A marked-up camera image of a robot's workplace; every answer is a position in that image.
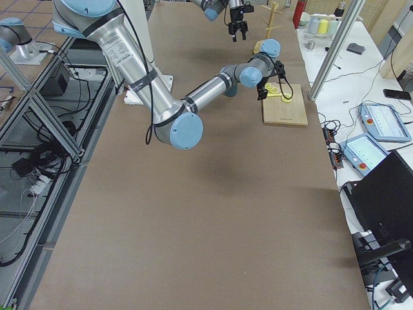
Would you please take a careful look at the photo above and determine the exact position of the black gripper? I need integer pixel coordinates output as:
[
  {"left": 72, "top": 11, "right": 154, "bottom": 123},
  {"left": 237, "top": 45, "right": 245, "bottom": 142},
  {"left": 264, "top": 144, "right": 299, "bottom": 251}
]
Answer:
[
  {"left": 256, "top": 69, "right": 277, "bottom": 100},
  {"left": 228, "top": 6, "right": 248, "bottom": 42}
]

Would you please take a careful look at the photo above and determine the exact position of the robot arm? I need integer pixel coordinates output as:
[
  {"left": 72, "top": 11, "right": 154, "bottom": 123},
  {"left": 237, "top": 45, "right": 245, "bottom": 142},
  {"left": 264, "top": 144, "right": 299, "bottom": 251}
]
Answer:
[
  {"left": 191, "top": 0, "right": 254, "bottom": 42},
  {"left": 52, "top": 1, "right": 281, "bottom": 150}
]

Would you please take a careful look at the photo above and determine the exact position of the wooden cup storage rack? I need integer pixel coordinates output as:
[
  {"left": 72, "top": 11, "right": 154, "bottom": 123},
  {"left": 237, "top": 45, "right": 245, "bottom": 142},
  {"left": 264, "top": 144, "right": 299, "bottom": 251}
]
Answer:
[{"left": 252, "top": 1, "right": 281, "bottom": 54}]

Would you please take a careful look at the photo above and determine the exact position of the small metal cup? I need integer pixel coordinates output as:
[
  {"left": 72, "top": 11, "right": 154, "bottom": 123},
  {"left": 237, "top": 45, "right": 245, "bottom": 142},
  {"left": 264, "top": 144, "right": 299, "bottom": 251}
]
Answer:
[{"left": 305, "top": 40, "right": 316, "bottom": 50}]

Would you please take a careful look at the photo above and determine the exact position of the grey cup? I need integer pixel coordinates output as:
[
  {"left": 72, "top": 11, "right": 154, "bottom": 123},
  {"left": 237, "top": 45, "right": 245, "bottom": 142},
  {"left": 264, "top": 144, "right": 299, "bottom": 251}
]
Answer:
[{"left": 308, "top": 17, "right": 320, "bottom": 34}]

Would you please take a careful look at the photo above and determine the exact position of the yellow cup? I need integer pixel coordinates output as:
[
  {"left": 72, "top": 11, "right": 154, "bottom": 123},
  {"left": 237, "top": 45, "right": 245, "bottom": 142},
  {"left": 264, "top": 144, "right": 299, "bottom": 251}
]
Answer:
[{"left": 317, "top": 19, "right": 328, "bottom": 35}]

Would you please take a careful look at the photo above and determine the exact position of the light blue cup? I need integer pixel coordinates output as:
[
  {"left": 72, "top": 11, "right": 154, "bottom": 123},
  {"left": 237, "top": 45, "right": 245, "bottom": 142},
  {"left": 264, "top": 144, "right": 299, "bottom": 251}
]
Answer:
[{"left": 327, "top": 19, "right": 339, "bottom": 36}]

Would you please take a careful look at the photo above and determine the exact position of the wooden cutting board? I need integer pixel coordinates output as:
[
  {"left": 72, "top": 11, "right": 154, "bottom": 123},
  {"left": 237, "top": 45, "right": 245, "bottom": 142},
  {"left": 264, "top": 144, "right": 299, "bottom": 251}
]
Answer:
[{"left": 262, "top": 83, "right": 308, "bottom": 126}]

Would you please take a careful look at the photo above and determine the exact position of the red cylinder container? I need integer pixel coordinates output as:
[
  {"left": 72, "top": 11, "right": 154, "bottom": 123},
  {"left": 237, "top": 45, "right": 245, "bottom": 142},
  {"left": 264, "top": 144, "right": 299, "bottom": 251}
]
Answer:
[{"left": 292, "top": 0, "right": 306, "bottom": 29}]

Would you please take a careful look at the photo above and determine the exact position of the small black square device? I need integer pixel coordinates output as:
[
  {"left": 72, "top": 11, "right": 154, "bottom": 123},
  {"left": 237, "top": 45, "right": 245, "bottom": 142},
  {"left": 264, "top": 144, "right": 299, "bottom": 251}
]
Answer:
[{"left": 347, "top": 43, "right": 365, "bottom": 55}]

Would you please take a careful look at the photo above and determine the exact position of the teach pendant tablet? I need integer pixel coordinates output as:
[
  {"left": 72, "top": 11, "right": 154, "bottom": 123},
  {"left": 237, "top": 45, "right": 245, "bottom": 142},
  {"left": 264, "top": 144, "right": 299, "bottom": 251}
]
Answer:
[
  {"left": 340, "top": 133, "right": 389, "bottom": 176},
  {"left": 360, "top": 103, "right": 412, "bottom": 143}
]

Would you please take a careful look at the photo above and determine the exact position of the black smartphone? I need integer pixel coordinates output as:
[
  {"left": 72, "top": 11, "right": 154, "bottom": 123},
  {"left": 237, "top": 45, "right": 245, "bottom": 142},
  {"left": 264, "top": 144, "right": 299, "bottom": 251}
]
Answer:
[{"left": 383, "top": 89, "right": 412, "bottom": 101}]

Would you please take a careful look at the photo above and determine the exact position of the black monitor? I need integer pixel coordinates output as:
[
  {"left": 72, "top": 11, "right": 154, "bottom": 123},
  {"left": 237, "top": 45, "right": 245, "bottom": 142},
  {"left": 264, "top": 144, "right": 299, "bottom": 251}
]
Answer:
[{"left": 344, "top": 151, "right": 412, "bottom": 294}]

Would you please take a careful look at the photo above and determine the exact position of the aluminium frame post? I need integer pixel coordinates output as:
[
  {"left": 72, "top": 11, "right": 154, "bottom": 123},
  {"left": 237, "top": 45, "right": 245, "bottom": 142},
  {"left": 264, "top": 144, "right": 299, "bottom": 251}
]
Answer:
[{"left": 303, "top": 1, "right": 383, "bottom": 102}]

